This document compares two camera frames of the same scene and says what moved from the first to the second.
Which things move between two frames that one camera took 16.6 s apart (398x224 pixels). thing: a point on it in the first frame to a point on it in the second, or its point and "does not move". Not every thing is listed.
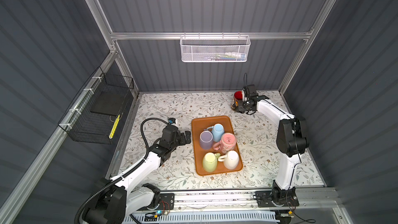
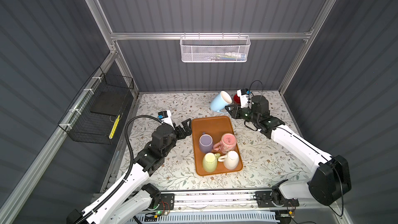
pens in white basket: (228, 56) does not move
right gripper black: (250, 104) to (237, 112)
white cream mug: (230, 159) does not move
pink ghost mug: (228, 143) does not move
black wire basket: (93, 116) does not move
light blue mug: (217, 130) to (219, 101)
